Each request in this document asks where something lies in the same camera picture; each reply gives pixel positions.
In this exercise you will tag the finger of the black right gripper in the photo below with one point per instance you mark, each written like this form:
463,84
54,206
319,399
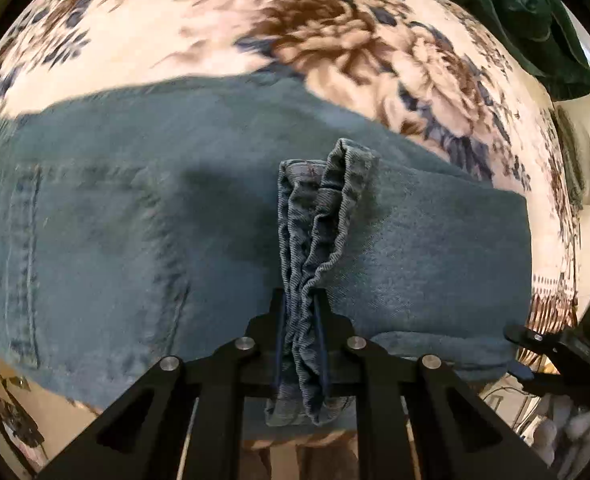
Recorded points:
549,344

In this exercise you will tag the dark teal plush blanket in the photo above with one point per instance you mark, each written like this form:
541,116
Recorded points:
541,37

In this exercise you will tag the floral fleece bed blanket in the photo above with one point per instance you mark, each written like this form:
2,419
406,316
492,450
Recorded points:
426,69

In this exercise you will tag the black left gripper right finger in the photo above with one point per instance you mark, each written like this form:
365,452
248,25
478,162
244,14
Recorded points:
415,419

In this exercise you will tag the blue denim jeans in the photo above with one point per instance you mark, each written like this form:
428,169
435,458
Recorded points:
157,220

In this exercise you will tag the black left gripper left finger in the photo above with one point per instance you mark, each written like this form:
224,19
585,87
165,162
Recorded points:
182,419

